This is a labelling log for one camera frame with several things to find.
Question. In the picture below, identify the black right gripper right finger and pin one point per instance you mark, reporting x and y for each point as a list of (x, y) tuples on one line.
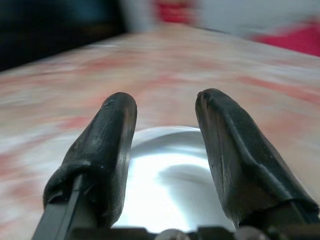
[(240, 160)]

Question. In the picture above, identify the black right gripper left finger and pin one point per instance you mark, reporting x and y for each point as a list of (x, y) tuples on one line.
[(100, 155)]

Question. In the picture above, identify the white plate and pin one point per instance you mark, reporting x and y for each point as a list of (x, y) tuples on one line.
[(167, 175)]

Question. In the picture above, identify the red and white patterned tablecloth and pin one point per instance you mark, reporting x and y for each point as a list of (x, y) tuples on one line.
[(160, 82)]

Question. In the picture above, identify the red chair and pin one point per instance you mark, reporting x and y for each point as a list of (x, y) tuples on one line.
[(292, 37)]

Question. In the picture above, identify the dark furniture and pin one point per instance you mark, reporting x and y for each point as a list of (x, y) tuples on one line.
[(53, 27)]

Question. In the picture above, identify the red blurred object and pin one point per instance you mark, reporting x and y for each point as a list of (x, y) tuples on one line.
[(173, 11)]

